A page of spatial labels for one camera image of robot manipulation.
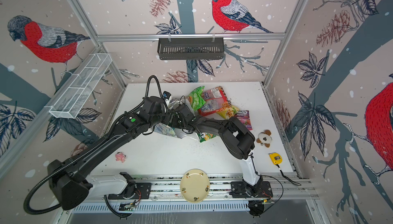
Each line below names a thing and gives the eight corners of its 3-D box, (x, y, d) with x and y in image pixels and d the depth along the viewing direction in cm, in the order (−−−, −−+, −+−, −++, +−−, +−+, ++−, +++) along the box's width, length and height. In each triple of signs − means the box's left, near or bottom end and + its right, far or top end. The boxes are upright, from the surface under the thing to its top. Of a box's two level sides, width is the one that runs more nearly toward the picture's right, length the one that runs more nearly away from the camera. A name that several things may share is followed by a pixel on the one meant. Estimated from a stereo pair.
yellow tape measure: (271, 164, 84) (273, 162, 82) (268, 154, 88) (270, 152, 86) (281, 164, 84) (283, 162, 82) (278, 154, 88) (280, 152, 86)
